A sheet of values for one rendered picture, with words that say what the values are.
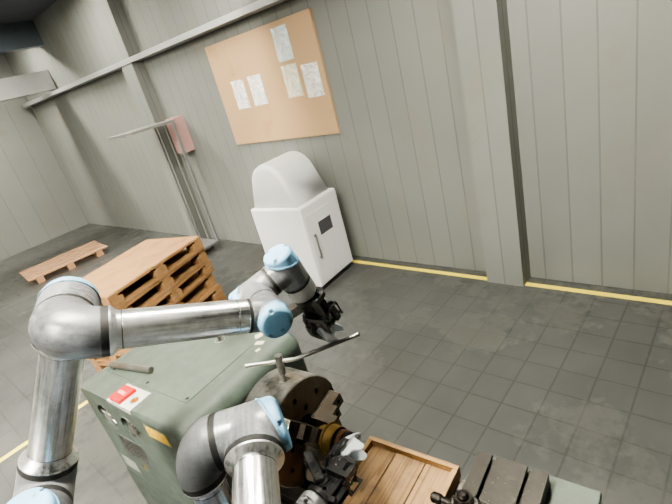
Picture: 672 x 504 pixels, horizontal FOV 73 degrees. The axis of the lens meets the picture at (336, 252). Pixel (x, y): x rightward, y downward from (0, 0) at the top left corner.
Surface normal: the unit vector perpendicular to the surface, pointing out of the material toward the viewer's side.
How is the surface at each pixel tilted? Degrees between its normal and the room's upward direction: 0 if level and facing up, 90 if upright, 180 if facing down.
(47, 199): 90
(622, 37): 90
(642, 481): 0
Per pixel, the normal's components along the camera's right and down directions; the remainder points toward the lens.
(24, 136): 0.74, 0.09
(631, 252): -0.62, 0.45
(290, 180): 0.66, -0.23
